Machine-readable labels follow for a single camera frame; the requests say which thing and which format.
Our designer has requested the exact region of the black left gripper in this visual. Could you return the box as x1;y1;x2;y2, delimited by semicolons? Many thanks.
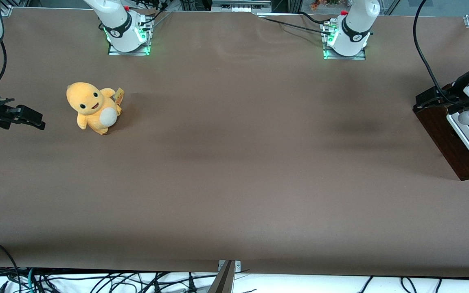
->
415;66;469;118

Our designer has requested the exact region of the dark wooden drawer front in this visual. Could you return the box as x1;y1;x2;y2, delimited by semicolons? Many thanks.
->
413;83;469;181

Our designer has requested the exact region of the yellow plush toy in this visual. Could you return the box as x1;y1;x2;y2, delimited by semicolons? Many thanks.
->
66;82;125;136

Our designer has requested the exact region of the brown table cover sheet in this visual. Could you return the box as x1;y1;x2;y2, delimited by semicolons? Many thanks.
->
0;7;469;279

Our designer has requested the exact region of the grey background device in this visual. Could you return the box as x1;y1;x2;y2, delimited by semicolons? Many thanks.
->
211;0;272;13

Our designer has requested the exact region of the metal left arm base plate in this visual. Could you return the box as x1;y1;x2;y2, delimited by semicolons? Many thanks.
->
322;21;367;61

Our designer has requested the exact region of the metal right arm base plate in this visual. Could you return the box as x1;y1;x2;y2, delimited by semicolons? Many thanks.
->
107;16;152;57

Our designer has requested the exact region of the short black table cable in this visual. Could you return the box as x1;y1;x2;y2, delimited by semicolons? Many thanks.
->
298;11;333;26

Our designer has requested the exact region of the long black table cable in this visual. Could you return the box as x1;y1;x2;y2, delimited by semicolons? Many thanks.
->
258;16;333;35

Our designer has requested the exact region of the long black tangled cable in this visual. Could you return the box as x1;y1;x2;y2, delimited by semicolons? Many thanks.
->
35;272;219;293

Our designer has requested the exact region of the aluminium camera post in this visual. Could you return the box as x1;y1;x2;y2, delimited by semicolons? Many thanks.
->
207;260;236;293

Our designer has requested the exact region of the small metal post bracket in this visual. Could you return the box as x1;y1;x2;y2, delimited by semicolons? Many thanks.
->
217;260;242;272

